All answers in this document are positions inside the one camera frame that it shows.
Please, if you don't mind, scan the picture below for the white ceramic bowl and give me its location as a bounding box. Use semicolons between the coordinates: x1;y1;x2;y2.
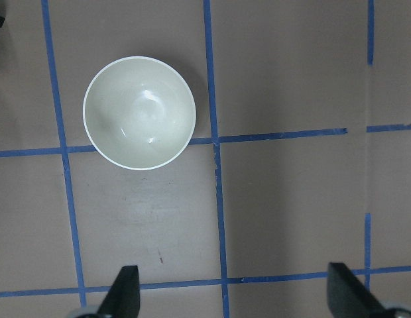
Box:
83;56;196;171

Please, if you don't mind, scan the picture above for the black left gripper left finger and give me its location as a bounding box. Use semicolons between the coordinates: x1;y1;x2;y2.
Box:
96;265;141;318

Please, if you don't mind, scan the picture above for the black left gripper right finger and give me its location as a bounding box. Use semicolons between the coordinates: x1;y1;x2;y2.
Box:
327;262;391;318

